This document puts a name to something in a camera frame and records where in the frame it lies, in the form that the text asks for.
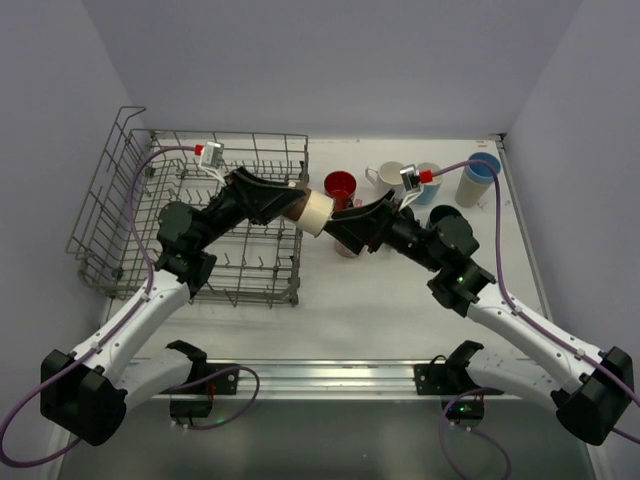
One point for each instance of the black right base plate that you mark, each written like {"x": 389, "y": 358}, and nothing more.
{"x": 443, "y": 376}

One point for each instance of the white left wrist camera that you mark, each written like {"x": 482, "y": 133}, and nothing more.
{"x": 209, "y": 158}

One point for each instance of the light blue cup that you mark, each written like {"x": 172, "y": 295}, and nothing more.
{"x": 430, "y": 189}

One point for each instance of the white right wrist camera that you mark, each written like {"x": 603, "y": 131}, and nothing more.
{"x": 412, "y": 184}

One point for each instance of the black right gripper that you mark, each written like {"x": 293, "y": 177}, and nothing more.
{"x": 386, "y": 226}

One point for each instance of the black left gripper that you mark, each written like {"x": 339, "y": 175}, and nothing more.
{"x": 241, "y": 195}

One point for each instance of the aluminium mounting rail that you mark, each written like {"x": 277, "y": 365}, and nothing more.
{"x": 350, "y": 380}

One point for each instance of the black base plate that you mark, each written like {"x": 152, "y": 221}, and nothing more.
{"x": 443, "y": 376}
{"x": 223, "y": 384}

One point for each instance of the tall beige cup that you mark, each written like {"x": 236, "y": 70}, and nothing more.
{"x": 472, "y": 186}

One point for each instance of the pink patterned mug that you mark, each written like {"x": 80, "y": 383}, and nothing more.
{"x": 343, "y": 251}

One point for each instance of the cream ribbed cup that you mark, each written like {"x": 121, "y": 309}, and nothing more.
{"x": 312, "y": 212}

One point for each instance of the dark green mug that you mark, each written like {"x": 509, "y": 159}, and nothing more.
{"x": 440, "y": 212}

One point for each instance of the right black controller box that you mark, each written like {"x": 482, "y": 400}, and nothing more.
{"x": 468, "y": 413}

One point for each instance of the grey wire dish rack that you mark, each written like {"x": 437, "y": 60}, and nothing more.
{"x": 141, "y": 170}

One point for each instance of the left black controller box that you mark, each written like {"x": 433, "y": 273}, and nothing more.
{"x": 186, "y": 411}

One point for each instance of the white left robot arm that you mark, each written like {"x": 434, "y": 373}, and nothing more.
{"x": 80, "y": 391}

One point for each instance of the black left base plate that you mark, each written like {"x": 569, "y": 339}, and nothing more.
{"x": 223, "y": 384}

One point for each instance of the black controller box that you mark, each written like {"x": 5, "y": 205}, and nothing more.
{"x": 468, "y": 413}
{"x": 186, "y": 411}

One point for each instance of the red mug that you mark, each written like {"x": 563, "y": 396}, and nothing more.
{"x": 341, "y": 187}

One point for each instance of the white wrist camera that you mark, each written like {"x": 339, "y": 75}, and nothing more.
{"x": 412, "y": 184}
{"x": 209, "y": 158}

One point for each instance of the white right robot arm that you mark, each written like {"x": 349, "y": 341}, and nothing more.
{"x": 591, "y": 388}

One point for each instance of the white faceted mug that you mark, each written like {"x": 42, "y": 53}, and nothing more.
{"x": 386, "y": 177}

